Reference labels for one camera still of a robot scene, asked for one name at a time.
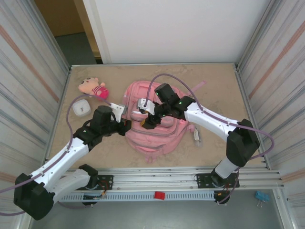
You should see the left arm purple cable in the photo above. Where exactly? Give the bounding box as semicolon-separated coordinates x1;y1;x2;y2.
0;94;112;217

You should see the blue binder clip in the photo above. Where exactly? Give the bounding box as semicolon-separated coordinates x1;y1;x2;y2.
255;190;270;208

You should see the white square container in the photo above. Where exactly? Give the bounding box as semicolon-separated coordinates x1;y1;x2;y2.
72;99;92;117

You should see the small clear tube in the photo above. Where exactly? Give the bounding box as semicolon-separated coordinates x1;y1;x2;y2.
193;127;203;147

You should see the white slotted cable duct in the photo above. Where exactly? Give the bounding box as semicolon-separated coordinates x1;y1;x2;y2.
57;192;216;203

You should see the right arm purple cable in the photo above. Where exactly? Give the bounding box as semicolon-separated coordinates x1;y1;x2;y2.
145;73;275;205

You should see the black power connector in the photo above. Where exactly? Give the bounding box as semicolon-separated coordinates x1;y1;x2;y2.
82;192;107;200
213;190;231;205

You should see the brown wooden door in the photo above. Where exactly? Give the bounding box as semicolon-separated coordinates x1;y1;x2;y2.
34;0;101;65

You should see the corrugated metal side panel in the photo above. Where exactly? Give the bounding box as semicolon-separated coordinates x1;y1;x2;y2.
234;0;305;215
0;0;72;215

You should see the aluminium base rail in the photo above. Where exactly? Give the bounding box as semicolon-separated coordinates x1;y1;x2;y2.
54;167;285;193

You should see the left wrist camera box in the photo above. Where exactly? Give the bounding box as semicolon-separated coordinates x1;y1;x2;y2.
109;102;129;118

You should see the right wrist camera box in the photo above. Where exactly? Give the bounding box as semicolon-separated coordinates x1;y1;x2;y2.
137;98;156;115

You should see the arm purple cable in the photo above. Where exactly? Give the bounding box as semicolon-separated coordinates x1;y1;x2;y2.
145;73;275;205
0;94;112;217

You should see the pink student backpack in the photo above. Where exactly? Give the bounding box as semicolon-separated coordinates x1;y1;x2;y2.
123;80;207;164

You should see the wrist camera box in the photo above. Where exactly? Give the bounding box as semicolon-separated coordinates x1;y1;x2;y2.
109;102;129;118
137;98;156;115

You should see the pink plush doll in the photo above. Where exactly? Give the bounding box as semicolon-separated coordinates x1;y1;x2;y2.
78;76;110;99

